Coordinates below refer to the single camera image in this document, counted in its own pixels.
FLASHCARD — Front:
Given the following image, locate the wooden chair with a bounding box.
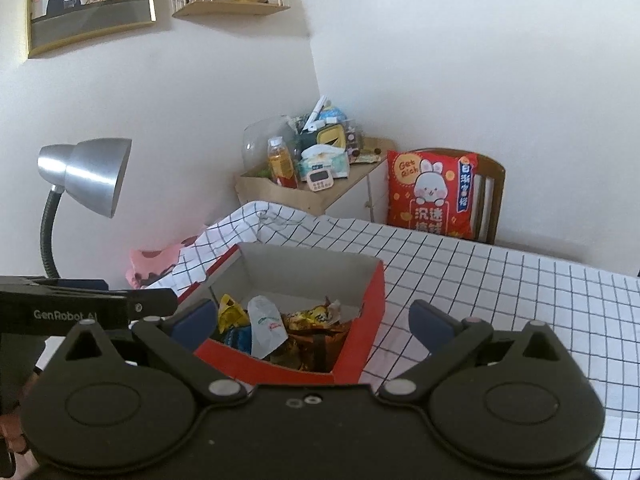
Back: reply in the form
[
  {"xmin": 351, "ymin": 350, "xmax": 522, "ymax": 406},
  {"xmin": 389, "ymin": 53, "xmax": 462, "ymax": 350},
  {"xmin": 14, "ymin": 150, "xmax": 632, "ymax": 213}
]
[{"xmin": 410, "ymin": 147, "xmax": 506, "ymax": 246}]

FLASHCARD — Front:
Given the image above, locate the wooden wall shelf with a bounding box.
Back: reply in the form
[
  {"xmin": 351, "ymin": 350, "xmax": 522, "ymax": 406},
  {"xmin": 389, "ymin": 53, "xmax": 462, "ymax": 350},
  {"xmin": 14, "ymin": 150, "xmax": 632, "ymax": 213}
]
[{"xmin": 169, "ymin": 0, "xmax": 292, "ymax": 19}]

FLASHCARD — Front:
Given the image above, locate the pink printed cloth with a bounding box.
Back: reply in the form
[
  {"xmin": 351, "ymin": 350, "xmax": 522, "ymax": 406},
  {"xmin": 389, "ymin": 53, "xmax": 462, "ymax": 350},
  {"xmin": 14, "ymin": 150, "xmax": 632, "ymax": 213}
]
[{"xmin": 125, "ymin": 236, "xmax": 203, "ymax": 289}]

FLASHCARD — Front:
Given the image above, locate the blue snack packet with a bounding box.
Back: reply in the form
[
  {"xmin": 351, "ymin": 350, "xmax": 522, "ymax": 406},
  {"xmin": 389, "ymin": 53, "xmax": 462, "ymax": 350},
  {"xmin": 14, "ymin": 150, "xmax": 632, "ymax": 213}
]
[{"xmin": 222, "ymin": 325, "xmax": 253, "ymax": 353}]

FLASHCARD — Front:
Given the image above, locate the egg yolk pastry packet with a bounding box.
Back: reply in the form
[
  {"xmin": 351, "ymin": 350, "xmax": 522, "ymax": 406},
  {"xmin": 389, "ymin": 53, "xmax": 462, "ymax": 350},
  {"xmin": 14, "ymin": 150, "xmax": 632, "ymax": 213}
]
[{"xmin": 247, "ymin": 296, "xmax": 288, "ymax": 359}]

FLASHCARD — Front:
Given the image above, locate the person's left hand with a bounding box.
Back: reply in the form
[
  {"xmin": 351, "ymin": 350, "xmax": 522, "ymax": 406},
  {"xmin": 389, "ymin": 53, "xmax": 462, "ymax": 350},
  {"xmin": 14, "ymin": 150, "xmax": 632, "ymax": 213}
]
[{"xmin": 0, "ymin": 412, "xmax": 29, "ymax": 454}]

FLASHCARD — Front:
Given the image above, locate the white timer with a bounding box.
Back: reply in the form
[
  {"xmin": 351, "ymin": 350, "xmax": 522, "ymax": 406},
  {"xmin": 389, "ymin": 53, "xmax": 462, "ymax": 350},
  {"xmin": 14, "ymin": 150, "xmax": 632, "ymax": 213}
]
[{"xmin": 305, "ymin": 166, "xmax": 335, "ymax": 192}]

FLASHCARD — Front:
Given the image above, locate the red cardboard box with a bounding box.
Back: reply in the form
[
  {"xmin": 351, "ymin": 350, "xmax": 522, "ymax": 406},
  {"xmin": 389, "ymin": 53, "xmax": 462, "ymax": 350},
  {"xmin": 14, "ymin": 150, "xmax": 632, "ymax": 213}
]
[{"xmin": 177, "ymin": 241, "xmax": 386, "ymax": 386}]

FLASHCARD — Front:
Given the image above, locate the wooden side cabinet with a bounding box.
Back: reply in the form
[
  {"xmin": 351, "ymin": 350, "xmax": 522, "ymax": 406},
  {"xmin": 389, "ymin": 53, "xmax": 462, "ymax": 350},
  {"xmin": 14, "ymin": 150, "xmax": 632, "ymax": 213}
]
[{"xmin": 235, "ymin": 137, "xmax": 396, "ymax": 223}]

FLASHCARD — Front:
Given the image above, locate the dark red-brown snack packet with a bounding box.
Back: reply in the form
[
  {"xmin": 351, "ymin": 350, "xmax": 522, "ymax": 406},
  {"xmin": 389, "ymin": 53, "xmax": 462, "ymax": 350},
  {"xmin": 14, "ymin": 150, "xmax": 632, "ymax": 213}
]
[{"xmin": 270, "ymin": 327, "xmax": 351, "ymax": 373}]

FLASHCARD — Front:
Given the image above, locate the yellow candy packet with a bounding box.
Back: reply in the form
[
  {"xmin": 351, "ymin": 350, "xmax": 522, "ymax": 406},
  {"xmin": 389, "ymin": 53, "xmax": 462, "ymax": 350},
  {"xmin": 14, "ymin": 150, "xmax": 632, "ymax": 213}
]
[{"xmin": 217, "ymin": 293, "xmax": 251, "ymax": 333}]

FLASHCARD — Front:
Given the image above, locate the dark green yellow case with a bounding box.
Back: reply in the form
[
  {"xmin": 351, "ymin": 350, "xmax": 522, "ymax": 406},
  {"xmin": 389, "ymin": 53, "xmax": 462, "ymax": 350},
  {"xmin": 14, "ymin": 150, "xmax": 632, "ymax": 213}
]
[{"xmin": 300, "ymin": 122, "xmax": 348, "ymax": 153}]

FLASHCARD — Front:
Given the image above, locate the silver desk lamp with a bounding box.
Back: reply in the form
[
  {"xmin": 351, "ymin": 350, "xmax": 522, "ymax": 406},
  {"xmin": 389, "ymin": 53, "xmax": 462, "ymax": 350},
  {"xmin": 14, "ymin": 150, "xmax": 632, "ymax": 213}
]
[{"xmin": 37, "ymin": 137, "xmax": 133, "ymax": 281}]

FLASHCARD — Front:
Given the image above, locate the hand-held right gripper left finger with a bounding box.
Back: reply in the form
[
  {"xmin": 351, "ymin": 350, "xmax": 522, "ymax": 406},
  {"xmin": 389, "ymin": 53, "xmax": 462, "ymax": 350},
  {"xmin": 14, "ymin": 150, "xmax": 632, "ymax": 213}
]
[{"xmin": 64, "ymin": 299, "xmax": 247, "ymax": 406}]

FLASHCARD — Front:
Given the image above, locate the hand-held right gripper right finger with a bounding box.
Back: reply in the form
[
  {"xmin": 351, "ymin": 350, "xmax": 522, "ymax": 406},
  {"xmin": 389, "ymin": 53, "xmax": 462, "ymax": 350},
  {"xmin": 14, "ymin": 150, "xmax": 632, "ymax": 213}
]
[{"xmin": 378, "ymin": 301, "xmax": 577, "ymax": 404}]

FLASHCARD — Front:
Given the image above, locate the white tube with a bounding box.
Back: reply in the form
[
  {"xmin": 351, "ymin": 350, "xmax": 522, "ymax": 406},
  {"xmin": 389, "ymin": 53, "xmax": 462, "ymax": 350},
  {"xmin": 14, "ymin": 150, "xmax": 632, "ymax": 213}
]
[{"xmin": 306, "ymin": 94, "xmax": 328, "ymax": 128}]

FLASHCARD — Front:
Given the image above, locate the clear glass dome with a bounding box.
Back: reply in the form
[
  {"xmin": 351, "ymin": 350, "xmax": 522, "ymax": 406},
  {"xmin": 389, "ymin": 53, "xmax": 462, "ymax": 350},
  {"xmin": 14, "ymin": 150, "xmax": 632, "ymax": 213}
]
[{"xmin": 242, "ymin": 116, "xmax": 297, "ymax": 173}]

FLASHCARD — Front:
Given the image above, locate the orange drink bottle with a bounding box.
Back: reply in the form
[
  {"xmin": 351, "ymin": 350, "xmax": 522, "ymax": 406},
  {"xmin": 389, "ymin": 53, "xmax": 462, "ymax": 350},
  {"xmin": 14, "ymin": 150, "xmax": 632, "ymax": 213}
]
[{"xmin": 266, "ymin": 137, "xmax": 299, "ymax": 189}]

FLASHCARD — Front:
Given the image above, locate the red rabbit pillow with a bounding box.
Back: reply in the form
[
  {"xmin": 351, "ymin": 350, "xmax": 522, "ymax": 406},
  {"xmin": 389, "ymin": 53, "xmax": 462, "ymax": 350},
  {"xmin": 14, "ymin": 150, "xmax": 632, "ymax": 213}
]
[{"xmin": 386, "ymin": 150, "xmax": 478, "ymax": 240}]

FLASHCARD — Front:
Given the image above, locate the large framed wall poster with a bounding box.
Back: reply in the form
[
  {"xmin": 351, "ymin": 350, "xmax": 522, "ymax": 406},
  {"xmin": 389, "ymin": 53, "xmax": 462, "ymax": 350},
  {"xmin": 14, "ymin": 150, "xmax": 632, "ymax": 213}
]
[{"xmin": 26, "ymin": 0, "xmax": 157, "ymax": 59}]

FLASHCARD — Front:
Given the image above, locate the tissue pack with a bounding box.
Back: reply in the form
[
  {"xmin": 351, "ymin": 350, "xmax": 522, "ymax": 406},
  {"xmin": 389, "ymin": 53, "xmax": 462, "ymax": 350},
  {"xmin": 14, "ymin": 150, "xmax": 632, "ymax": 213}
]
[{"xmin": 299, "ymin": 144, "xmax": 350, "ymax": 181}]

